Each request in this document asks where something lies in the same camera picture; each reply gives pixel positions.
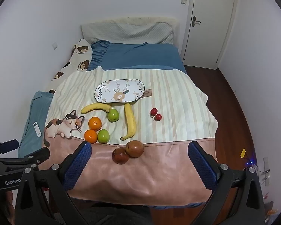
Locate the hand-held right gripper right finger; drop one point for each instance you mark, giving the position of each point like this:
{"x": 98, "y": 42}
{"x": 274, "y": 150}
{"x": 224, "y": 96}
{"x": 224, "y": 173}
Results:
{"x": 201, "y": 166}

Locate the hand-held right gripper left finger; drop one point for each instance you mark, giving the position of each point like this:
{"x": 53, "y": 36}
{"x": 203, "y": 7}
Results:
{"x": 78, "y": 166}

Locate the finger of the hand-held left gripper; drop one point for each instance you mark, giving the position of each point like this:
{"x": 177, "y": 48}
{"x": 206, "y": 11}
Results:
{"x": 7, "y": 145}
{"x": 39, "y": 154}

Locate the orange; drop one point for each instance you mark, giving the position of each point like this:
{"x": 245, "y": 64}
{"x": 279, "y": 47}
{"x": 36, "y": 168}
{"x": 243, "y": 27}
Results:
{"x": 90, "y": 136}
{"x": 94, "y": 123}

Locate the green apple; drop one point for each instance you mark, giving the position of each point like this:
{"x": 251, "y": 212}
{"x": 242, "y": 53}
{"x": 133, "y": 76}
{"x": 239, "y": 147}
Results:
{"x": 103, "y": 136}
{"x": 113, "y": 115}

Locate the brownish red apple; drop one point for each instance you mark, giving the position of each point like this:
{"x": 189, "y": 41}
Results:
{"x": 134, "y": 148}

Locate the small curved banana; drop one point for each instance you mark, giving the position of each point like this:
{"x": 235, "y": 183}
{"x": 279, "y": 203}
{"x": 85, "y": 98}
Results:
{"x": 96, "y": 107}

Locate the long banana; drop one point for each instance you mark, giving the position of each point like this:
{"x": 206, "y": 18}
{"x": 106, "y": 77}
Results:
{"x": 130, "y": 121}

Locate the floral oval plate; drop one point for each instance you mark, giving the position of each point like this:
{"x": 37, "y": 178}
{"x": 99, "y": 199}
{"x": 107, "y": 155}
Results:
{"x": 131, "y": 86}

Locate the white remote control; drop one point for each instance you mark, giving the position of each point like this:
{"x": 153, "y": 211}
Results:
{"x": 37, "y": 129}

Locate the blue pillow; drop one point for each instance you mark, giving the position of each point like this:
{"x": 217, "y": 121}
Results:
{"x": 35, "y": 117}

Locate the striped cat print blanket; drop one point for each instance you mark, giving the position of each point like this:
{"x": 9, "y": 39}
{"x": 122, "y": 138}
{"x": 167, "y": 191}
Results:
{"x": 173, "y": 133}

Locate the yellow tag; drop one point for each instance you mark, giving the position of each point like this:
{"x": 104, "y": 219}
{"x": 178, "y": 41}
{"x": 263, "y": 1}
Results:
{"x": 243, "y": 152}

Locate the blue lit device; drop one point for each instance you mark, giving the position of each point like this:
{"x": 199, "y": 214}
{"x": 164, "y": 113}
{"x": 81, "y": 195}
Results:
{"x": 250, "y": 163}

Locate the person's dark clothing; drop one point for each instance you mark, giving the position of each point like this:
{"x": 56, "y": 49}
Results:
{"x": 112, "y": 215}

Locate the cherry tomato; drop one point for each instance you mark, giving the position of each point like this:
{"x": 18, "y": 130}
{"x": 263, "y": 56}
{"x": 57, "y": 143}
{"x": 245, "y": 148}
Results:
{"x": 158, "y": 117}
{"x": 154, "y": 111}

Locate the white power strip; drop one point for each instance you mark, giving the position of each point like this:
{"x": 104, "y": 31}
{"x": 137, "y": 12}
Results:
{"x": 267, "y": 171}

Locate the bear print pillow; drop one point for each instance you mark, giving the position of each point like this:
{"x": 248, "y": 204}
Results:
{"x": 79, "y": 58}

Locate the blue bed sheet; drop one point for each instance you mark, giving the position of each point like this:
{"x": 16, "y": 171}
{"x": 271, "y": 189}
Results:
{"x": 142, "y": 56}

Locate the white door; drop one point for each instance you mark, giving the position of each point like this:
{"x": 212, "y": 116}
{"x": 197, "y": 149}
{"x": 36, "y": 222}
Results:
{"x": 210, "y": 39}

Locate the grey pillow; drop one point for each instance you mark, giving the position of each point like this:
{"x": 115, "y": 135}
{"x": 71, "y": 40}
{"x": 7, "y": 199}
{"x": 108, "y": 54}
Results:
{"x": 131, "y": 32}

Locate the cream fluffy cloth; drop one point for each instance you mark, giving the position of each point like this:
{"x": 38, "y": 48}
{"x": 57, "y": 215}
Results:
{"x": 142, "y": 20}

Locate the white wall socket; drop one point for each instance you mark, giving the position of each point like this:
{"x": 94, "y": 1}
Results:
{"x": 54, "y": 46}

